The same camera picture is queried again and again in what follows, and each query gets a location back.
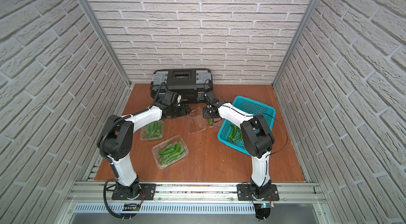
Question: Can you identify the right corner metal post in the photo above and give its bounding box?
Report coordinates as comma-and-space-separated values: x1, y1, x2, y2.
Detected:
272, 0, 320, 87

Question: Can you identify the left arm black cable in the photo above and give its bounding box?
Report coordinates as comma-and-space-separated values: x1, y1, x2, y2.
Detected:
103, 179, 131, 219

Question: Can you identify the teal plastic basket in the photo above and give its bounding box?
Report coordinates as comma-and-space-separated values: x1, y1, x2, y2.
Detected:
217, 96, 276, 155

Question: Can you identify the corner metal post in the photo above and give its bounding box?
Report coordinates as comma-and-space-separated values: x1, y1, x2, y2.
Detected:
77, 0, 131, 87
272, 0, 320, 87

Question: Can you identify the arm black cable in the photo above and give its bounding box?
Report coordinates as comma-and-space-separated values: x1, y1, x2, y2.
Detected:
266, 112, 289, 156
103, 179, 131, 219

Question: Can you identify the clear clamshell front container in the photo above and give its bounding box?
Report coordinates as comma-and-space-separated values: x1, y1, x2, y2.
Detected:
152, 135, 189, 170

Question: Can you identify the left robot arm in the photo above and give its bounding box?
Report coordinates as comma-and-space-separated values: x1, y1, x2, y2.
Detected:
97, 90, 190, 199

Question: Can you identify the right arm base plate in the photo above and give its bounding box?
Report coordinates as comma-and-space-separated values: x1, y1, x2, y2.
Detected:
236, 182, 280, 202

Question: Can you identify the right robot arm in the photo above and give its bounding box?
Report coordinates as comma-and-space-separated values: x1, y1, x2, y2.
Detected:
203, 91, 276, 200

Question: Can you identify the black plastic toolbox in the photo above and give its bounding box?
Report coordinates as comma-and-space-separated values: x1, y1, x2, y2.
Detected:
150, 69, 213, 103

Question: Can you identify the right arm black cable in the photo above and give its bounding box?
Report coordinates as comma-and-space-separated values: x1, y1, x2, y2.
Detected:
266, 112, 289, 156

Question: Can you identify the aluminium front rail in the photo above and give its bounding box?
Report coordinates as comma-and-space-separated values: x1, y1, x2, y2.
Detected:
66, 181, 327, 206

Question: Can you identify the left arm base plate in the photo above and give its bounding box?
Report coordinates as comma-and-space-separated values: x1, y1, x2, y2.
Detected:
112, 183, 157, 200

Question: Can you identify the left corner metal post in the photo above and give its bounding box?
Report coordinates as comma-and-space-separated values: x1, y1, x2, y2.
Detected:
77, 0, 131, 87

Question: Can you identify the clear clamshell container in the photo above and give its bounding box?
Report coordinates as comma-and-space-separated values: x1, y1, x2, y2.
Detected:
187, 107, 224, 134
140, 120, 164, 140
152, 135, 189, 170

